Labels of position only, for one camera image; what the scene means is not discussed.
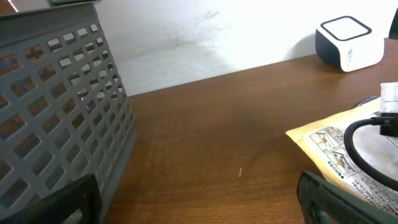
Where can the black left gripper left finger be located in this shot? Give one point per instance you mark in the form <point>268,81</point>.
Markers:
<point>82,194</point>

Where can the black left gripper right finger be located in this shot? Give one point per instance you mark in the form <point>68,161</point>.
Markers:
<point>322,202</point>

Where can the cream snack bag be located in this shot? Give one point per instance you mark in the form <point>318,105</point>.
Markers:
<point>354,151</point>

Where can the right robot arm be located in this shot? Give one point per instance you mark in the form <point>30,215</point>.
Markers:
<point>393,32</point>

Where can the white barcode scanner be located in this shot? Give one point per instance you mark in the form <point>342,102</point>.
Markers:
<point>348,44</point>

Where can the dark grey plastic basket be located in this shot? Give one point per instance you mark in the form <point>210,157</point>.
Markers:
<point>64,110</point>

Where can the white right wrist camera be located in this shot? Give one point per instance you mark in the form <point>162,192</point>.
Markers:
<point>389,99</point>

